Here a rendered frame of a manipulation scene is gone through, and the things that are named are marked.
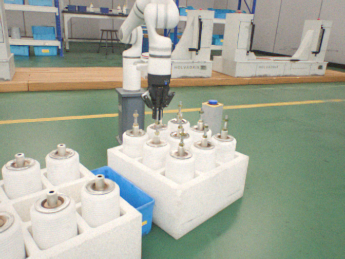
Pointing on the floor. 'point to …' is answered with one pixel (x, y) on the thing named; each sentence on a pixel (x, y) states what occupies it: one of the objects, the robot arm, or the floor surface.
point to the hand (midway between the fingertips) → (157, 114)
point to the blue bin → (131, 196)
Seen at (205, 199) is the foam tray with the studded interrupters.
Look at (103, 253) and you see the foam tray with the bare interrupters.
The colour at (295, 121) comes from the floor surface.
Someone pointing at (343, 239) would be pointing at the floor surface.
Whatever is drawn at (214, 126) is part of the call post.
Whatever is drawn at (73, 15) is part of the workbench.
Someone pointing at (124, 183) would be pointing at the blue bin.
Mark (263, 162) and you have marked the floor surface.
